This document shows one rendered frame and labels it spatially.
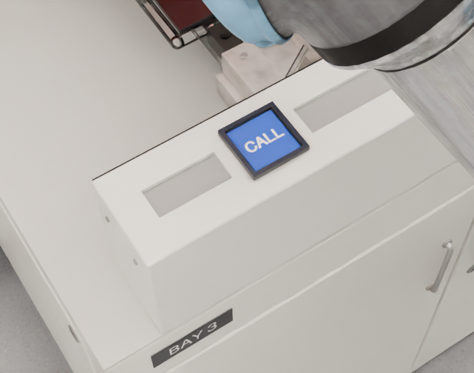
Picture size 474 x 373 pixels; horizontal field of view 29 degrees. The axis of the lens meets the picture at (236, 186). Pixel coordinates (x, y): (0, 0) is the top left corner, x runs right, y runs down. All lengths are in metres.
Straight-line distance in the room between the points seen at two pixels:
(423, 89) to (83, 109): 0.57
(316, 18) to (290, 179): 0.34
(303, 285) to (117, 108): 0.27
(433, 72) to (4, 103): 0.63
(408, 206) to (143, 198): 0.32
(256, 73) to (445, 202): 0.28
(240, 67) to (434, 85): 0.44
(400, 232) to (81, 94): 0.37
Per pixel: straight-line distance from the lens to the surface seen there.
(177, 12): 0.95
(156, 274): 0.74
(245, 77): 0.89
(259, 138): 0.78
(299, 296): 0.97
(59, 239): 0.91
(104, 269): 0.89
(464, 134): 0.50
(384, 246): 1.01
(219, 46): 0.92
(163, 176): 0.76
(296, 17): 0.44
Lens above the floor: 1.61
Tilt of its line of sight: 59 degrees down
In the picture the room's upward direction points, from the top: 1 degrees counter-clockwise
